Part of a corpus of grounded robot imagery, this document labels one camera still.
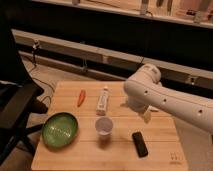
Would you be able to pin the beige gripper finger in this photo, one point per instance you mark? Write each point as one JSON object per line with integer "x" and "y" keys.
{"x": 147, "y": 116}

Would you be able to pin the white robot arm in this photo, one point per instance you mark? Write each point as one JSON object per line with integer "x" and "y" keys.
{"x": 143, "y": 89}

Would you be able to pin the white crumpled cloth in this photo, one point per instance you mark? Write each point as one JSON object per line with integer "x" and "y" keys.
{"x": 153, "y": 109}

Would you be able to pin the black remote control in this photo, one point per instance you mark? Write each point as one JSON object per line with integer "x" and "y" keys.
{"x": 140, "y": 144}

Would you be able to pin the white tube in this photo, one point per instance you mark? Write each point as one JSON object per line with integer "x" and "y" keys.
{"x": 102, "y": 103}

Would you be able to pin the orange carrot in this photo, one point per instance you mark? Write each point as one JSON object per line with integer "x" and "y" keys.
{"x": 81, "y": 98}

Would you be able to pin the green bowl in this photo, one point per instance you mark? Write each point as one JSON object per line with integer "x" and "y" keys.
{"x": 59, "y": 130}

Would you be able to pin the black chair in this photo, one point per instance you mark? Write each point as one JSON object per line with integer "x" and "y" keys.
{"x": 18, "y": 94}

